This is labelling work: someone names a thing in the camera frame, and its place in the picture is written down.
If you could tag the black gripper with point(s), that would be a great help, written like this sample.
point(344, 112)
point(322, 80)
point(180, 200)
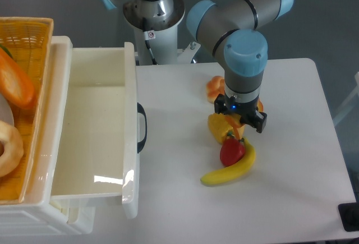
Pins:
point(248, 112)

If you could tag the yellow bread slice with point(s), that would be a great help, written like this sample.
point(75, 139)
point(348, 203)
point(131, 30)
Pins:
point(224, 126)

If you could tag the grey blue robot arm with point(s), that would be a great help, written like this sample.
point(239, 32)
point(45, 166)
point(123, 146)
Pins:
point(229, 33)

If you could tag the braided bread roll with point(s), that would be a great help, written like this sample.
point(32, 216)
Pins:
point(214, 87)

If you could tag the open white upper drawer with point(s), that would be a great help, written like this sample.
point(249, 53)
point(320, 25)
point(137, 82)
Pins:
point(98, 155)

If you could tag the orange long bread loaf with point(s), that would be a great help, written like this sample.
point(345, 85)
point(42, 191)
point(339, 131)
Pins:
point(16, 86)

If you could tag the orange croissant under gripper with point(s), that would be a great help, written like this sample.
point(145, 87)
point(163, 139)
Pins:
point(260, 106)

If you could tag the red bell pepper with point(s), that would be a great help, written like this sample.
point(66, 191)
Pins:
point(232, 151)

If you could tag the yellow banana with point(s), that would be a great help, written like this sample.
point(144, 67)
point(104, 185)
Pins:
point(233, 172)

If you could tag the black device at edge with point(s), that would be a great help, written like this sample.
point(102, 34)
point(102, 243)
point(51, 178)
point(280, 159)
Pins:
point(349, 216)

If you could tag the yellow woven basket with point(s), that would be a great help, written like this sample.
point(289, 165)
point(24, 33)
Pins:
point(27, 41)

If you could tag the white plate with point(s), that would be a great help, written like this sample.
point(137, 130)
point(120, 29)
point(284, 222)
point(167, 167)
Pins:
point(5, 111)

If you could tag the black drawer handle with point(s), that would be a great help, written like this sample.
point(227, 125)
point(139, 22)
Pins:
point(142, 127)

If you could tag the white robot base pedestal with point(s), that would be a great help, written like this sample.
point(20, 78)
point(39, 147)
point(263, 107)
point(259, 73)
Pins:
point(155, 26)

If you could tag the beige ring bagel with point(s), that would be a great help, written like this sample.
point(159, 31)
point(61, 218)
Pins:
point(13, 148)

